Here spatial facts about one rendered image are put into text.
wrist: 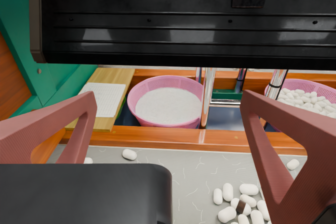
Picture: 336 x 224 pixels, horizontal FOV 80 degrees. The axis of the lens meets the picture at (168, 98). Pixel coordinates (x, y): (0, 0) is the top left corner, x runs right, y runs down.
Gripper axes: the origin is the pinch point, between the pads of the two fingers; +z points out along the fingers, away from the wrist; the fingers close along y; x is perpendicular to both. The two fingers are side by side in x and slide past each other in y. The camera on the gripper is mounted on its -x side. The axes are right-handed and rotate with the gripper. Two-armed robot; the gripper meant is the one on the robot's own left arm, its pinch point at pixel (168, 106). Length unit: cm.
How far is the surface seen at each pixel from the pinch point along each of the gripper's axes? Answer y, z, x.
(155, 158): 3.1, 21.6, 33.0
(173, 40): -0.6, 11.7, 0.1
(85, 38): 9.2, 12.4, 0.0
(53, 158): 28.1, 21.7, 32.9
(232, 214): -11.6, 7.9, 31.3
